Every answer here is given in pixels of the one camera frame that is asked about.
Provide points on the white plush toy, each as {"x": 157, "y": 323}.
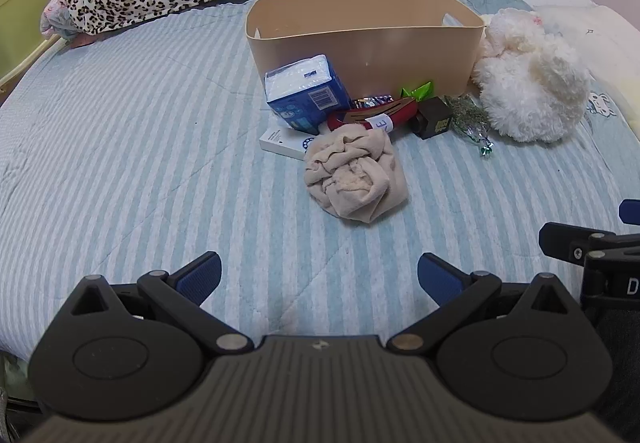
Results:
{"x": 530, "y": 83}

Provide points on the green candy wrapper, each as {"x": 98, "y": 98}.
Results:
{"x": 420, "y": 92}

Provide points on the colourful snack packet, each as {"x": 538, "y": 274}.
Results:
{"x": 375, "y": 100}

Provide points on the pink cloth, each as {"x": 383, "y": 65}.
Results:
{"x": 50, "y": 18}

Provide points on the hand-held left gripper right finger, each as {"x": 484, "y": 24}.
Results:
{"x": 439, "y": 280}

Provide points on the dark brown small box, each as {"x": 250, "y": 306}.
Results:
{"x": 432, "y": 120}

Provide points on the blue tissue pack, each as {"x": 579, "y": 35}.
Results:
{"x": 305, "y": 93}

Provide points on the white flat box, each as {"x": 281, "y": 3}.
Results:
{"x": 280, "y": 141}

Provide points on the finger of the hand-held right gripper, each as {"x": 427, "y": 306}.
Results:
{"x": 631, "y": 211}
{"x": 562, "y": 240}

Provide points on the silver green foil packet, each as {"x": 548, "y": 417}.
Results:
{"x": 467, "y": 120}

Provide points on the blue striped bed sheet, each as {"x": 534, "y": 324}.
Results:
{"x": 150, "y": 148}

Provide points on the beige rolled stockings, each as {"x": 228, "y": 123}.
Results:
{"x": 350, "y": 173}

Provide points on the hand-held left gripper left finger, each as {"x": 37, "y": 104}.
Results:
{"x": 201, "y": 274}

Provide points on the beige plastic storage bin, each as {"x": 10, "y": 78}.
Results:
{"x": 360, "y": 48}

